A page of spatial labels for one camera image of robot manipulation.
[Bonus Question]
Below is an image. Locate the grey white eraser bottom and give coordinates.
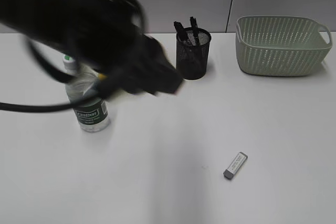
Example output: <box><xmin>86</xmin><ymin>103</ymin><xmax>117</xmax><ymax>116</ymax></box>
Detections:
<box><xmin>223</xmin><ymin>152</ymin><xmax>248</xmax><ymax>180</ymax></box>

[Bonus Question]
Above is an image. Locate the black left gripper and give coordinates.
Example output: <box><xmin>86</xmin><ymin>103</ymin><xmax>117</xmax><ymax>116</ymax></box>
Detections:
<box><xmin>99</xmin><ymin>35</ymin><xmax>184</xmax><ymax>98</ymax></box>

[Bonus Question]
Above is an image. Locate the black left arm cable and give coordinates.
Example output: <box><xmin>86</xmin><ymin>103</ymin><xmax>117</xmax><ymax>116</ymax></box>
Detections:
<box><xmin>0</xmin><ymin>0</ymin><xmax>148</xmax><ymax>114</ymax></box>

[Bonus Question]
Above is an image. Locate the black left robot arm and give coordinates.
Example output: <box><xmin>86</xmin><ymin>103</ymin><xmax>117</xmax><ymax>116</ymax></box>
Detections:
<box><xmin>1</xmin><ymin>0</ymin><xmax>183</xmax><ymax>98</ymax></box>

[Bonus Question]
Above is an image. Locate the yellow mango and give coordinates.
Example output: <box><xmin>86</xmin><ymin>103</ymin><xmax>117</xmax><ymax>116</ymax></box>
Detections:
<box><xmin>98</xmin><ymin>73</ymin><xmax>107</xmax><ymax>80</ymax></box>

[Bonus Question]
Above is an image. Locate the clear water bottle green label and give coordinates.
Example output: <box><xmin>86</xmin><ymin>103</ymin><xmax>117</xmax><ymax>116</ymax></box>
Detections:
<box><xmin>63</xmin><ymin>55</ymin><xmax>110</xmax><ymax>132</ymax></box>

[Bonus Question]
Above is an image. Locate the black marker pen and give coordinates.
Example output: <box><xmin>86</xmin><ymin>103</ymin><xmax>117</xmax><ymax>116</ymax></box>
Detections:
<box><xmin>189</xmin><ymin>16</ymin><xmax>203</xmax><ymax>70</ymax></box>
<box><xmin>173</xmin><ymin>20</ymin><xmax>203</xmax><ymax>72</ymax></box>

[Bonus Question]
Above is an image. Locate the pale green plastic basket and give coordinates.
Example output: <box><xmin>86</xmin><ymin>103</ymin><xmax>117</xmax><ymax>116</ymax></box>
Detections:
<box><xmin>236</xmin><ymin>16</ymin><xmax>333</xmax><ymax>77</ymax></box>

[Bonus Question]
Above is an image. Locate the black mesh pen holder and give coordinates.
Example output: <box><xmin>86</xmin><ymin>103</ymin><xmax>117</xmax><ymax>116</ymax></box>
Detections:
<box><xmin>176</xmin><ymin>27</ymin><xmax>212</xmax><ymax>80</ymax></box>

